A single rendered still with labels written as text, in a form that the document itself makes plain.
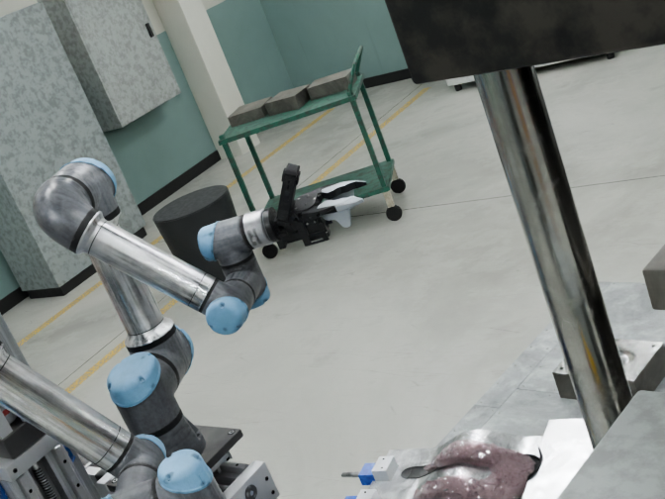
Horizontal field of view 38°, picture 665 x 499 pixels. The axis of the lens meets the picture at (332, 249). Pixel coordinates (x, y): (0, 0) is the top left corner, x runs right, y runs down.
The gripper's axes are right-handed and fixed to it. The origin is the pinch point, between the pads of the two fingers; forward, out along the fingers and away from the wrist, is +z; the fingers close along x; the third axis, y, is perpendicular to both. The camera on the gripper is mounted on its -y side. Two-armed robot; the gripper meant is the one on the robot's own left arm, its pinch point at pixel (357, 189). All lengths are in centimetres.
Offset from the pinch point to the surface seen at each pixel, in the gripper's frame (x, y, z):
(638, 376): 3, 59, 41
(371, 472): 17, 57, -17
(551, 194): 80, -31, 40
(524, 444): 19, 56, 17
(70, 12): -553, 44, -310
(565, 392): -4, 65, 25
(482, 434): 15, 55, 8
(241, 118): -385, 112, -156
